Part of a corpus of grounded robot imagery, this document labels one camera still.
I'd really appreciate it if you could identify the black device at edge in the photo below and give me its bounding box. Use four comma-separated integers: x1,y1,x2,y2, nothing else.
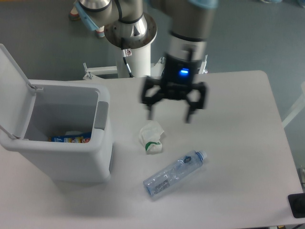
288,193,305,219

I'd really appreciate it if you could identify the white yellow sneaker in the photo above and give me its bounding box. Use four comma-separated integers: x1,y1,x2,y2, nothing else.
68,6,80,21

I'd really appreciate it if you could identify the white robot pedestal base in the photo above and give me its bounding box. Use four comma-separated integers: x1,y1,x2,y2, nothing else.
82,14,170,80

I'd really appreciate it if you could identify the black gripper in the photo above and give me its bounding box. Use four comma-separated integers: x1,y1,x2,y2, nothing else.
140,54,208,124

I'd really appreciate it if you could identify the grey box at right edge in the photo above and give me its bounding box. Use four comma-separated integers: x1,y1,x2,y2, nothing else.
299,168,305,186

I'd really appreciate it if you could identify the clear plastic water bottle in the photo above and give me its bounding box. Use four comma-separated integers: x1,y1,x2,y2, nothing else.
143,150,207,197

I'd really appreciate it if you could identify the blue snack wrapper in bin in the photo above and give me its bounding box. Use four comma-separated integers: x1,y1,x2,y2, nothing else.
48,132,92,143

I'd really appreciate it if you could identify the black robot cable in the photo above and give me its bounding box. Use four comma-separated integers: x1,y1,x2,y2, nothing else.
120,37,134,78

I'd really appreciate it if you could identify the white levelling foot bracket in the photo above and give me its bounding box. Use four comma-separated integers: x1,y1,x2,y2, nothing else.
198,54,208,74

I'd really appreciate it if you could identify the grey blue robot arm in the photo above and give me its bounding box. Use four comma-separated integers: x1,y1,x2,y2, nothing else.
74,0,218,123

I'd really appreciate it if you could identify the white frame at right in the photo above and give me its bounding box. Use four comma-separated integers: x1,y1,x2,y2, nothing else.
282,82,305,128

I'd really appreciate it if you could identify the white plastic trash can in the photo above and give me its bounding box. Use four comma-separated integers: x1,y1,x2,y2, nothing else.
0,45,114,183

